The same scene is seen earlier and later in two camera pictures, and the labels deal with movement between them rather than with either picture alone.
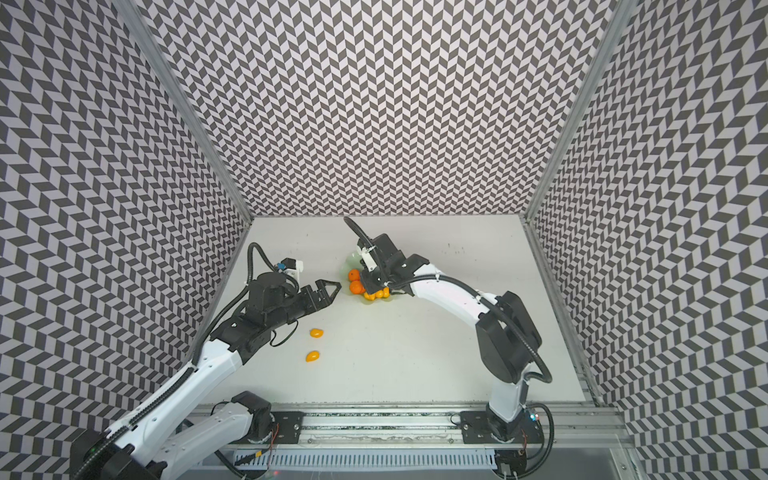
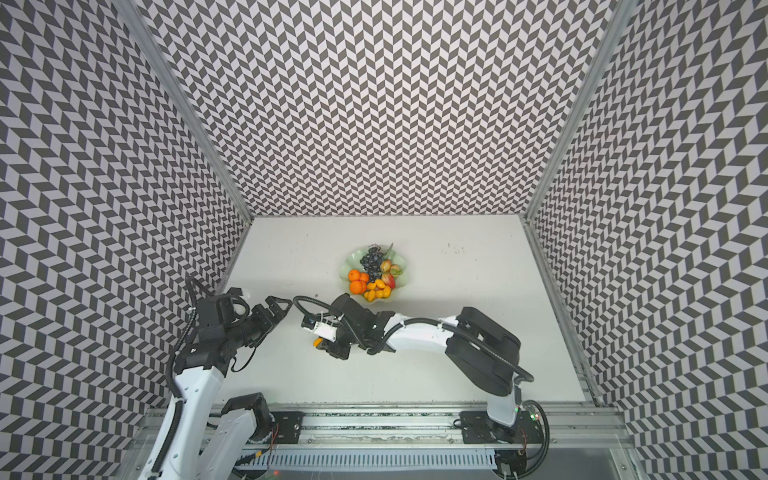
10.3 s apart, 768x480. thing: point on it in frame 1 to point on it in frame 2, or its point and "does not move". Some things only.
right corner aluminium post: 621,15 does not move
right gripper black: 367,282 to 335,348
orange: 356,287 does not move
